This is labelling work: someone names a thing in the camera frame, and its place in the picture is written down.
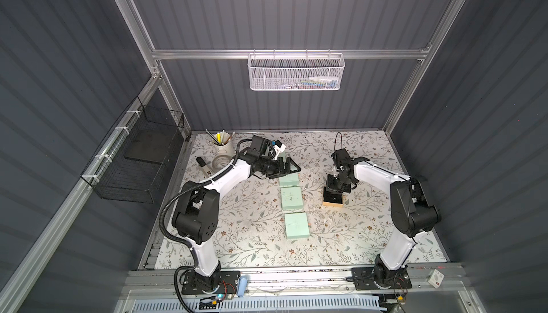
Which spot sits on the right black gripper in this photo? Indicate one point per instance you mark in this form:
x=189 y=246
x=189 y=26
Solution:
x=336 y=180

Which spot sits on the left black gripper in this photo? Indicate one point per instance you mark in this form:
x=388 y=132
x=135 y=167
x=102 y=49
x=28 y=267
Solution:
x=278 y=169

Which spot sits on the tan drawer tray black insert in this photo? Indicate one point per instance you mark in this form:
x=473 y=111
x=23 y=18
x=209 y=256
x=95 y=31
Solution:
x=332 y=199

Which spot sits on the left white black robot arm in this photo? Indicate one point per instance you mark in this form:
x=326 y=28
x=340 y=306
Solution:
x=190 y=217

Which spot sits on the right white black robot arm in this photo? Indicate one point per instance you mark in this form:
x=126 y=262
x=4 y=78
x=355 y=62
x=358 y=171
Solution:
x=412 y=214

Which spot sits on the clear tape roll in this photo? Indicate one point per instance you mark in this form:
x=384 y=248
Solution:
x=220 y=162

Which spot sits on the white pen holder cup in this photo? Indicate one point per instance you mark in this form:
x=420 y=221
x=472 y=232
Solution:
x=222 y=142

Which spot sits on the black marker pen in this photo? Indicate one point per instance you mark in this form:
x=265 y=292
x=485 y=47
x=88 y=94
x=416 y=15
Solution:
x=204 y=166

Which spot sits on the white perforated front panel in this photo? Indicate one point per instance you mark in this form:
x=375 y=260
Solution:
x=308 y=303

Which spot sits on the white square tag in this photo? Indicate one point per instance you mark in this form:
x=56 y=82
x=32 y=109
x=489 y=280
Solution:
x=436 y=278

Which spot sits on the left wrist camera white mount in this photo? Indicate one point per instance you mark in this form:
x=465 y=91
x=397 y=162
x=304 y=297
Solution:
x=272 y=146

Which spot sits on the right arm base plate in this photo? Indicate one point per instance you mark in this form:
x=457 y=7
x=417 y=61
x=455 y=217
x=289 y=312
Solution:
x=372 y=278

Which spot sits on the white wire wall basket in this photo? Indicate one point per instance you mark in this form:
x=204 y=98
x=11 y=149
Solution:
x=295 y=71

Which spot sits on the blue cylinder on rail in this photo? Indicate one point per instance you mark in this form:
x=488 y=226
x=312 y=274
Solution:
x=242 y=285

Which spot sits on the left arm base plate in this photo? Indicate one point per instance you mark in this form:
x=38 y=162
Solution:
x=220 y=283

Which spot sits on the black wire side basket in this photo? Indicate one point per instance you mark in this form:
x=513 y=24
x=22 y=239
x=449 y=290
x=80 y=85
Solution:
x=137 y=166

